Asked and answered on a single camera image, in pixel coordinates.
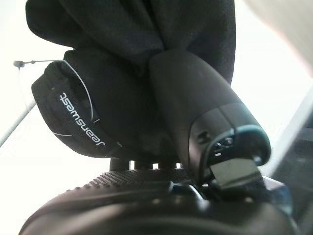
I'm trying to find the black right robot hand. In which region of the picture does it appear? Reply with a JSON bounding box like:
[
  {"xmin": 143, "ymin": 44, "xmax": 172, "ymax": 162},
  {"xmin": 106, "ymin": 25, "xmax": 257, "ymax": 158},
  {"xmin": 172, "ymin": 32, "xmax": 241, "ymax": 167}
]
[{"xmin": 19, "ymin": 51, "xmax": 299, "ymax": 235}]

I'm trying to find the black garment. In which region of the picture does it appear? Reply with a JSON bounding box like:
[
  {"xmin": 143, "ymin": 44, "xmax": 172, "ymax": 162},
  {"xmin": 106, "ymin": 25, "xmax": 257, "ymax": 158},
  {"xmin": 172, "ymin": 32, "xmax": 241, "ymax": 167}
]
[{"xmin": 25, "ymin": 0, "xmax": 236, "ymax": 161}]

